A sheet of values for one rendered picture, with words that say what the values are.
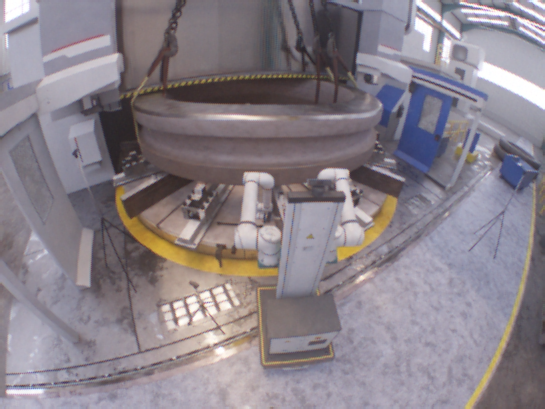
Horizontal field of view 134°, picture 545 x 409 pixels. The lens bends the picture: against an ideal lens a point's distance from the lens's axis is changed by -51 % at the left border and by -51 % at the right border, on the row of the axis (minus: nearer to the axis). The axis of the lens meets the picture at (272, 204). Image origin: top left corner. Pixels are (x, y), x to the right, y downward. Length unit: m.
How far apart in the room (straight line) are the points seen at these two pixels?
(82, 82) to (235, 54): 3.41
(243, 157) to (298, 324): 2.05
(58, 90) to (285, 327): 3.66
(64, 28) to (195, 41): 2.74
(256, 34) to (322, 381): 6.20
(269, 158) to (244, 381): 2.58
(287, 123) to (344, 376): 2.83
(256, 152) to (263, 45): 3.47
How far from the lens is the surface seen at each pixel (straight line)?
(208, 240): 3.08
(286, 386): 2.55
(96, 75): 3.38
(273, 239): 1.63
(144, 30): 5.24
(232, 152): 2.96
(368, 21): 6.47
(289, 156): 3.00
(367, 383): 2.76
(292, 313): 1.87
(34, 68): 5.84
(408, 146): 7.29
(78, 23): 3.93
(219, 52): 5.44
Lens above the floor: 2.52
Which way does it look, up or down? 38 degrees down
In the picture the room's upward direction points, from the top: 3 degrees clockwise
